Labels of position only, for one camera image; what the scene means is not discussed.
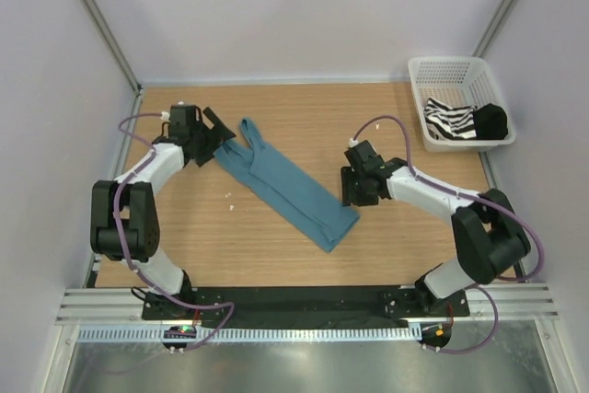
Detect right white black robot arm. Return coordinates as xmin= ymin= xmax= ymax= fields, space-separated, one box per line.
xmin=341 ymin=140 xmax=531 ymax=316

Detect white slotted cable duct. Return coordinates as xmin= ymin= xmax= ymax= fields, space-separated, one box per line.
xmin=77 ymin=324 xmax=422 ymax=344

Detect teal tank top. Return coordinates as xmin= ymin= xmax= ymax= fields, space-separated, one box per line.
xmin=214 ymin=118 xmax=360 ymax=253

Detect black white striped tank top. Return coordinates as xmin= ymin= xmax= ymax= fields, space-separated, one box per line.
xmin=423 ymin=98 xmax=477 ymax=141

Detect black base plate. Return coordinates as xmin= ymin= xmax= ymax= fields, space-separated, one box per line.
xmin=142 ymin=283 xmax=470 ymax=330

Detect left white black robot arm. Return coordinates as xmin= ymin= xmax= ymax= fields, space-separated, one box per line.
xmin=90 ymin=102 xmax=236 ymax=319

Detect white plastic basket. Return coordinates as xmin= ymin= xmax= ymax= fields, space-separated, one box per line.
xmin=408 ymin=56 xmax=516 ymax=152

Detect white debris scraps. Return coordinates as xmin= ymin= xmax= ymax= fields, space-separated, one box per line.
xmin=225 ymin=192 xmax=235 ymax=212

